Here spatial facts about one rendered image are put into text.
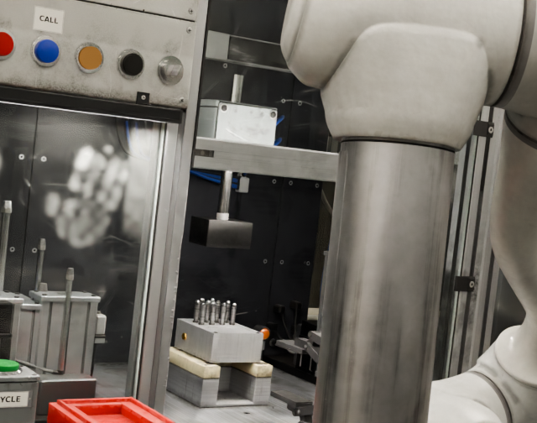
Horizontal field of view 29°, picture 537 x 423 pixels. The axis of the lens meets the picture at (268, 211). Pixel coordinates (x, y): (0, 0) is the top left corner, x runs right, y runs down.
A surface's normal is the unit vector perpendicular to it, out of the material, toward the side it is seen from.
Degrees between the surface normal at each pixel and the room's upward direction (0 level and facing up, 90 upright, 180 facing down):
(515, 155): 118
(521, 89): 137
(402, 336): 86
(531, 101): 148
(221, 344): 90
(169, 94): 90
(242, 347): 90
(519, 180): 126
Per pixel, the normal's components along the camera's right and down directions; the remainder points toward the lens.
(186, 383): -0.84, -0.07
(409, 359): 0.44, 0.03
